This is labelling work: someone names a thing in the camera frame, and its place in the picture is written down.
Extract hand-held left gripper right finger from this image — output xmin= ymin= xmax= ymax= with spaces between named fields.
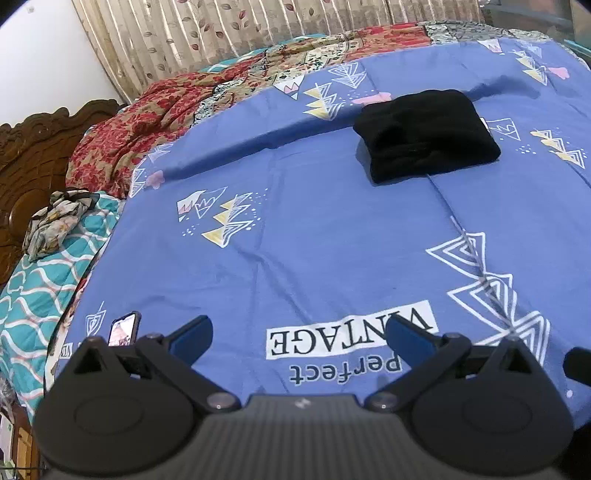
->
xmin=364 ymin=316 xmax=549 ymax=412

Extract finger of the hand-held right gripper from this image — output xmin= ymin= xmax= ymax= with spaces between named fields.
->
xmin=563 ymin=347 xmax=591 ymax=385

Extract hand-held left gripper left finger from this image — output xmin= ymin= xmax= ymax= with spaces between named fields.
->
xmin=68 ymin=316 xmax=242 ymax=412

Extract black pants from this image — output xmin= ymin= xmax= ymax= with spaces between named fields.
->
xmin=353 ymin=89 xmax=502 ymax=185

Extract smartphone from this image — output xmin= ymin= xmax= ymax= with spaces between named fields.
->
xmin=107 ymin=311 xmax=141 ymax=347

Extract blue printed bed sheet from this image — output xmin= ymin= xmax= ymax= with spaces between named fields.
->
xmin=55 ymin=37 xmax=591 ymax=416

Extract teal wave-pattern blanket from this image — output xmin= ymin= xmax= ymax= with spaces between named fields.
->
xmin=0 ymin=191 xmax=125 ymax=416

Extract crumpled floral cloth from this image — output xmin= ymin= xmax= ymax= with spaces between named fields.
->
xmin=23 ymin=189 xmax=100 ymax=259

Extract carved wooden headboard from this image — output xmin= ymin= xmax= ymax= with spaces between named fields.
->
xmin=0 ymin=99 xmax=125 ymax=287

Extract patchwork quilt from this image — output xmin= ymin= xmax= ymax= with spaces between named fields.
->
xmin=194 ymin=21 xmax=555 ymax=125

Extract beige leaf-print curtain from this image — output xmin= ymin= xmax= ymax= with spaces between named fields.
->
xmin=71 ymin=0 xmax=490 ymax=104

